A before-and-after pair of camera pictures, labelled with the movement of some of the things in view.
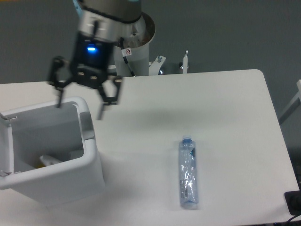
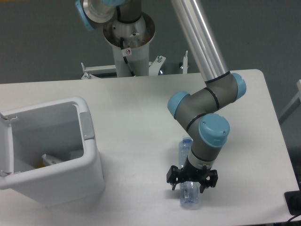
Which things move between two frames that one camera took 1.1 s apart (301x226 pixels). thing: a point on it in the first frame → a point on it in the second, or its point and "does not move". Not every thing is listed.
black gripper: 90,60 → 175,175
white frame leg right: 296,103 does not move
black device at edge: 293,199 does not move
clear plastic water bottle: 188,178 does not move
